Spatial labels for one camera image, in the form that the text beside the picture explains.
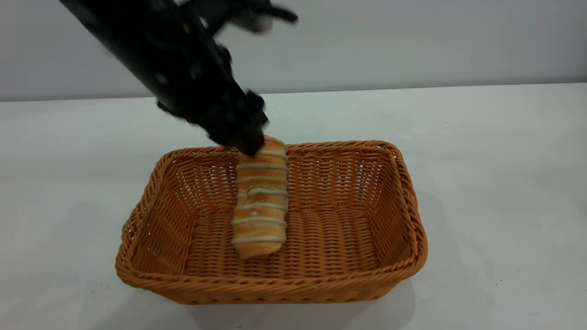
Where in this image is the orange woven wicker basket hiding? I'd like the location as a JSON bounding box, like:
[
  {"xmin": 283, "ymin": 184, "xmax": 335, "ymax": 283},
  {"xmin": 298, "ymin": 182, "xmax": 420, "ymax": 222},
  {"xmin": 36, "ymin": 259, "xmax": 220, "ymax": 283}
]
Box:
[{"xmin": 115, "ymin": 140, "xmax": 428, "ymax": 305}]

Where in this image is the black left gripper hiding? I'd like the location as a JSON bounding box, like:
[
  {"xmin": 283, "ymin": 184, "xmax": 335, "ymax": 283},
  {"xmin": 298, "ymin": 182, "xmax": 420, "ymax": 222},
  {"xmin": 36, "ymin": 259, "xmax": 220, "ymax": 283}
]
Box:
[{"xmin": 156, "ymin": 44, "xmax": 269, "ymax": 157}]

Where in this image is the striped long bread roll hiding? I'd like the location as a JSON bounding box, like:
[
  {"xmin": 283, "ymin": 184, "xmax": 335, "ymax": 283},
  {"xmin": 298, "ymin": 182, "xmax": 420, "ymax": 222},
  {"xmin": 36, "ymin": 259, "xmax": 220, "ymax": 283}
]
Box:
[{"xmin": 231, "ymin": 135, "xmax": 289, "ymax": 260}]

